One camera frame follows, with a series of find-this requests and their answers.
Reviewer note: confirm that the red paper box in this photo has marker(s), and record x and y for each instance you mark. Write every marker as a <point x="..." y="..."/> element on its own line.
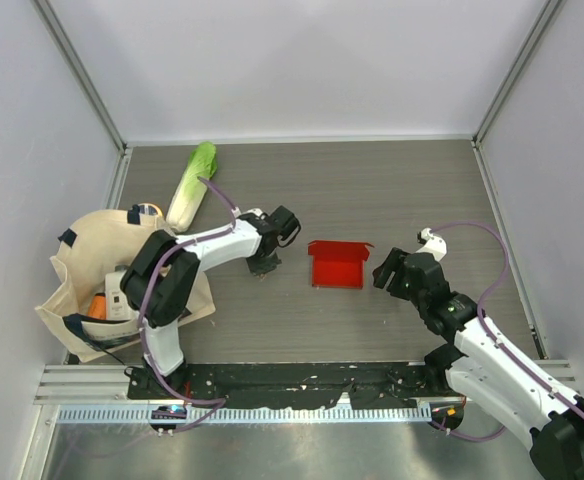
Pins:
<point x="338" y="264"/>

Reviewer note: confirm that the napa cabbage toy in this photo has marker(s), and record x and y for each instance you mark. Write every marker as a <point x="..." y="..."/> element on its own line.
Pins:
<point x="190" y="190"/>

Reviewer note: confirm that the white slotted cable duct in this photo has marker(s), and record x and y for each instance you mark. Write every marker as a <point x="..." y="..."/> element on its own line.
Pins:
<point x="156" y="415"/>

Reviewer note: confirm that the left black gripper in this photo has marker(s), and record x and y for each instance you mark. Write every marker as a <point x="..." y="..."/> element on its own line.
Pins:
<point x="261" y="268"/>

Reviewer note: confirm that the beige printed tote bag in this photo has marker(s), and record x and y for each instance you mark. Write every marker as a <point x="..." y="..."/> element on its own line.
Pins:
<point x="90" y="249"/>

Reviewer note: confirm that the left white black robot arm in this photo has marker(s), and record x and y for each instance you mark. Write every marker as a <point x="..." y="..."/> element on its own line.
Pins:
<point x="161" y="278"/>

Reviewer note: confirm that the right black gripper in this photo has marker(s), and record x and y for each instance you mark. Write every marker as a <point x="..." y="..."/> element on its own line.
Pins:
<point x="393" y="262"/>

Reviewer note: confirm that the white bottle in bag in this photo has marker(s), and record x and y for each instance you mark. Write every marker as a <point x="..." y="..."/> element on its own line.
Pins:
<point x="117" y="307"/>

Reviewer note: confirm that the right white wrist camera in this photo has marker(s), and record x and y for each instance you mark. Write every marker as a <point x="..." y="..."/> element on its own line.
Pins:
<point x="432" y="243"/>

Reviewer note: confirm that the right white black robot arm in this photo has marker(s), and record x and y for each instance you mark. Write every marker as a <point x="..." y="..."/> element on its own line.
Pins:
<point x="479" y="362"/>

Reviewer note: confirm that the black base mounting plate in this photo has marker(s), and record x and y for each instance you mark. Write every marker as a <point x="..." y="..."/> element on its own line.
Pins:
<point x="311" y="386"/>

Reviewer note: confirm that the orange white item behind bag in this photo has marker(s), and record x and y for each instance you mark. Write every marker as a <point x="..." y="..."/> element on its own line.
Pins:
<point x="149" y="209"/>

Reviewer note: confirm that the orange item in bag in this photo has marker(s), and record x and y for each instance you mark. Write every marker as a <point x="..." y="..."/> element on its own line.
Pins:
<point x="98" y="307"/>

